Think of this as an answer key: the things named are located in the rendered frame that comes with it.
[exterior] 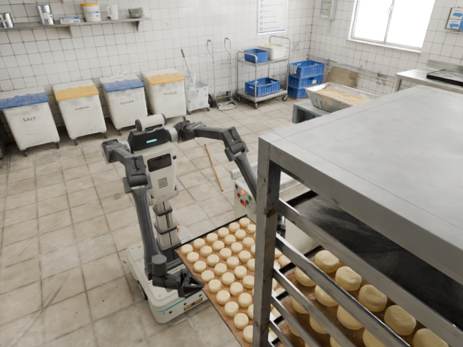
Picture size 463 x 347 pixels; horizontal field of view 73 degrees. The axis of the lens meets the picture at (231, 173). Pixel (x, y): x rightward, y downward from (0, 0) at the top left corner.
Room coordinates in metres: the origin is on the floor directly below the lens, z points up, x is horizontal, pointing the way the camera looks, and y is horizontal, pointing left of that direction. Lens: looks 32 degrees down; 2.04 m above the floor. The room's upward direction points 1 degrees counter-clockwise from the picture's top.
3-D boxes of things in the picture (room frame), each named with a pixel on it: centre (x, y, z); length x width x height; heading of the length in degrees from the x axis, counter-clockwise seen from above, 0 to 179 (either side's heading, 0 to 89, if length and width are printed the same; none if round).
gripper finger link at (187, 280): (0.82, 0.16, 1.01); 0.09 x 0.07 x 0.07; 79
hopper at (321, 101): (2.20, -0.83, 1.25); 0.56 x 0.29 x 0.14; 32
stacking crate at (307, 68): (6.29, -1.48, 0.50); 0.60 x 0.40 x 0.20; 121
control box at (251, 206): (1.75, -0.09, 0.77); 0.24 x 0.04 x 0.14; 32
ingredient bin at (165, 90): (5.10, 1.06, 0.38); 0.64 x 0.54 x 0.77; 26
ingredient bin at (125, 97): (4.79, 1.63, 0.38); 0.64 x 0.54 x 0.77; 28
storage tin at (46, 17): (4.62, 2.38, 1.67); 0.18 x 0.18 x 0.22
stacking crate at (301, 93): (6.29, -1.48, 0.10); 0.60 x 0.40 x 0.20; 116
